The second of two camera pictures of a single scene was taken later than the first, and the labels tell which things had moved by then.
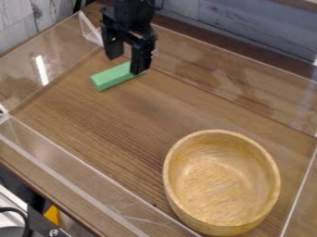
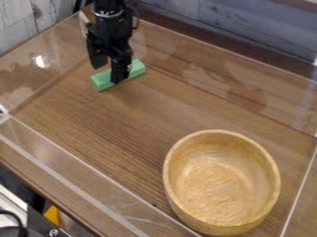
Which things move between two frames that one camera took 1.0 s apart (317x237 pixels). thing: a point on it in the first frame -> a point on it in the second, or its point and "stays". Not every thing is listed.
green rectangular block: x=112 y=76 stays
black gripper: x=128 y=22 -> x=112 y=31
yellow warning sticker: x=53 y=214 stays
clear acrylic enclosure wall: x=94 y=144 stays
